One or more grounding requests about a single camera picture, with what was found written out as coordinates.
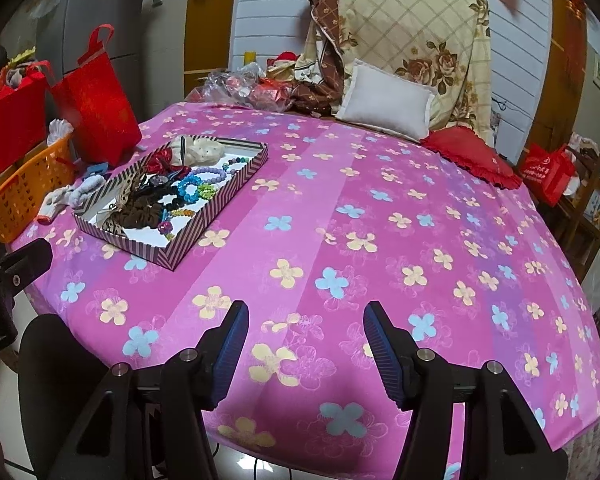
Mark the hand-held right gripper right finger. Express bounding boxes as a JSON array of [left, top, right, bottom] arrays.
[[362, 300, 570, 480]]

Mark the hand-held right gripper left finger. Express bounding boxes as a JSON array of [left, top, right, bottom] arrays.
[[47, 300, 251, 480]]

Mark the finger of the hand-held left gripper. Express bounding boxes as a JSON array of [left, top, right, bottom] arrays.
[[0, 237, 54, 296]]

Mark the brown dotted bow hair tie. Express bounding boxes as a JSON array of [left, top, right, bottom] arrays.
[[97, 170, 146, 233]]

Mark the brown scrunchie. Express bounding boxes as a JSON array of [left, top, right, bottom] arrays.
[[117, 195, 168, 228]]

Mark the colourful crystal bead bracelet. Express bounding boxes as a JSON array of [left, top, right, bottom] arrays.
[[157, 207, 197, 237]]

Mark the striped cardboard tray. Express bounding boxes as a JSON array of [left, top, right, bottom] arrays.
[[72, 135, 271, 271]]

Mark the red bow hair clip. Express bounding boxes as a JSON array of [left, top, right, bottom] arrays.
[[145, 146, 183, 173]]

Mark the blue bead bracelet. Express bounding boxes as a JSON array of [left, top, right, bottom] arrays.
[[176, 179, 202, 205]]

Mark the purple bead bracelet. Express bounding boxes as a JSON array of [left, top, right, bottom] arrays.
[[186, 166, 229, 187]]

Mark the cream dotted scrunchie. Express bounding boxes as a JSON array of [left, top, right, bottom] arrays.
[[182, 137, 226, 166]]

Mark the orange plastic basket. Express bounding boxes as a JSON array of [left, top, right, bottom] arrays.
[[0, 131, 77, 245]]

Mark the white cloth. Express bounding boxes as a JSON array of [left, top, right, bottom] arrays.
[[47, 119, 75, 150]]

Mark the red gift bag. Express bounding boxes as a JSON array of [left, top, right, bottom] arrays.
[[0, 59, 51, 181], [49, 24, 143, 167]]

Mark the red ruffled pillow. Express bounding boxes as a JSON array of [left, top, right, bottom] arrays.
[[422, 126, 523, 191]]

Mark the red printed shopping bag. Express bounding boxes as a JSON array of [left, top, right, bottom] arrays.
[[517, 142, 578, 207]]

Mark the white pillow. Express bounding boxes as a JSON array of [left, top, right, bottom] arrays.
[[335, 59, 438, 143]]

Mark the wooden chair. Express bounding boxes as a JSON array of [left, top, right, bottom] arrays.
[[555, 142, 600, 281]]

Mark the red plastic packaging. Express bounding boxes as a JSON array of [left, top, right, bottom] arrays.
[[250, 76, 296, 113]]

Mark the clear plastic bag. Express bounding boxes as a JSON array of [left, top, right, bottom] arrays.
[[200, 62, 261, 108]]

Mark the grey refrigerator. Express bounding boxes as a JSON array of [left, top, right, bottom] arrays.
[[32, 0, 156, 86]]

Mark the red white plush toy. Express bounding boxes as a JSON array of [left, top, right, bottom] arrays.
[[266, 51, 300, 81]]

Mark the orange wooden door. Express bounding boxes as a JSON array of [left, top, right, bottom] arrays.
[[527, 0, 590, 176], [182, 0, 240, 75]]

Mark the brown patterned quilt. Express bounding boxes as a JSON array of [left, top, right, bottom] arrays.
[[287, 0, 353, 118]]

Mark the cream floral quilt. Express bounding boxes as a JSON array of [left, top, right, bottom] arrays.
[[295, 0, 493, 143]]

